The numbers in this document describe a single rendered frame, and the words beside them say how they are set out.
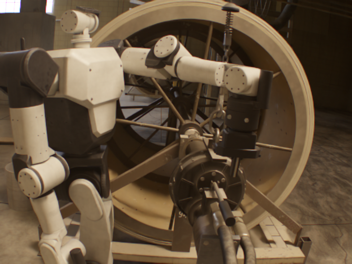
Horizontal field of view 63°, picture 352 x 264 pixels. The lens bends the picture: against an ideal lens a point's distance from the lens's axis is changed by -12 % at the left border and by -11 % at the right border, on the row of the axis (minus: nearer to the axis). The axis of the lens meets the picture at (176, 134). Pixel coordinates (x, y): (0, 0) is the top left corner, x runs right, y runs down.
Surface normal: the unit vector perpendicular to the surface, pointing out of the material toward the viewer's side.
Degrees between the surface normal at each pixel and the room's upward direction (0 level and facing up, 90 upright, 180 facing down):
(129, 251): 0
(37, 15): 90
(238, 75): 90
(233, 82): 90
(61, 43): 90
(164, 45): 60
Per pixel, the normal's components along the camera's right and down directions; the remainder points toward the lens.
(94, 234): -0.06, 0.62
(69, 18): -0.34, 0.25
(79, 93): 0.42, 0.14
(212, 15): 0.05, 0.25
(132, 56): -0.50, -0.36
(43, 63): 0.94, 0.07
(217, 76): 0.76, 0.26
